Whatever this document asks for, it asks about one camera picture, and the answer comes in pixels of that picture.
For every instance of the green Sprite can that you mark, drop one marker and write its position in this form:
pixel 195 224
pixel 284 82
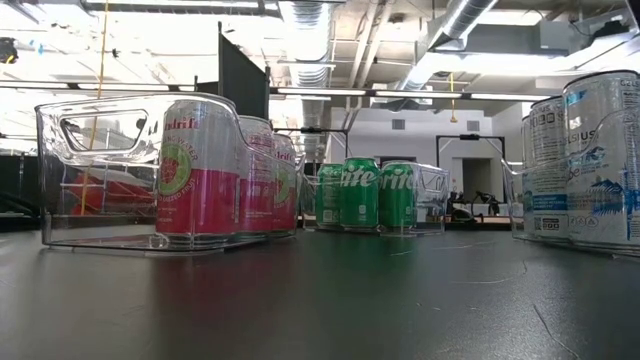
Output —
pixel 329 200
pixel 397 200
pixel 360 200

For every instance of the red white Spindrift can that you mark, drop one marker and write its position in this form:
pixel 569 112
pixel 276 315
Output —
pixel 257 200
pixel 286 200
pixel 200 200

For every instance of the clear plastic bin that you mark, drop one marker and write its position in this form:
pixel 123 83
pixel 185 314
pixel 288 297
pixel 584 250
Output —
pixel 432 210
pixel 515 210
pixel 100 235

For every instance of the black distant robot arm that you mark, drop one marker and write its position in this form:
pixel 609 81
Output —
pixel 482 197

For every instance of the ceiling light strip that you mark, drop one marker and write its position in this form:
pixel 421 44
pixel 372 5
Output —
pixel 510 97
pixel 125 86
pixel 417 94
pixel 320 92

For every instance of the black hanging device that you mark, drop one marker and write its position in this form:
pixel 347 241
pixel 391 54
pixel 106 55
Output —
pixel 7 50

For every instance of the grey wall vent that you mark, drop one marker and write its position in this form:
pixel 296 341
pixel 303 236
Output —
pixel 473 126
pixel 398 124

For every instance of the silver ventilation duct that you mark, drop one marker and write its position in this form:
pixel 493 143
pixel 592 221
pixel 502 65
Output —
pixel 307 50
pixel 450 30

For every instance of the black metal frame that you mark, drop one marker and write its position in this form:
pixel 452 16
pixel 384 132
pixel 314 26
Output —
pixel 470 136

